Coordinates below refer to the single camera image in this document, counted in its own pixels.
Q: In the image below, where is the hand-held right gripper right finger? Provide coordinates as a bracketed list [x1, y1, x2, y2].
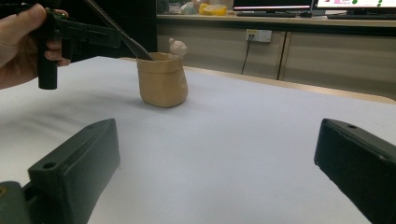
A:
[313, 118, 396, 224]

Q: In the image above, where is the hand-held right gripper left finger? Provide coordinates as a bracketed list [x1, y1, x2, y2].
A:
[27, 118, 121, 224]

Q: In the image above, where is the tan cup with bear figure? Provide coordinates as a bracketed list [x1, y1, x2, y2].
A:
[135, 37, 190, 109]

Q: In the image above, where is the black curtain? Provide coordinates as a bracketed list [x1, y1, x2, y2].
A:
[0, 0, 158, 60]

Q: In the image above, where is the pale green object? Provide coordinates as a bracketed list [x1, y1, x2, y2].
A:
[178, 1, 199, 16]

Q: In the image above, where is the yellow object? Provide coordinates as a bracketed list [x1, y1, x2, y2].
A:
[199, 3, 228, 17]

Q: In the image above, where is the beige low cabinet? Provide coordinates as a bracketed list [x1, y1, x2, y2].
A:
[155, 13, 396, 101]

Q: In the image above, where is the white table mat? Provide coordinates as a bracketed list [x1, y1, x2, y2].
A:
[0, 55, 396, 224]

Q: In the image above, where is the black keyboard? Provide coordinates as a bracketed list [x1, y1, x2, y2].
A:
[236, 11, 298, 19]
[326, 13, 396, 21]

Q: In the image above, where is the black computer monitor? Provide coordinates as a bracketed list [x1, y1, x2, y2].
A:
[233, 0, 313, 12]
[316, 0, 396, 10]

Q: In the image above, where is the black power cable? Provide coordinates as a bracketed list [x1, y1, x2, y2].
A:
[241, 36, 253, 76]

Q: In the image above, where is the white wall socket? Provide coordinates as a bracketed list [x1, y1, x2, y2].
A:
[246, 28, 273, 43]

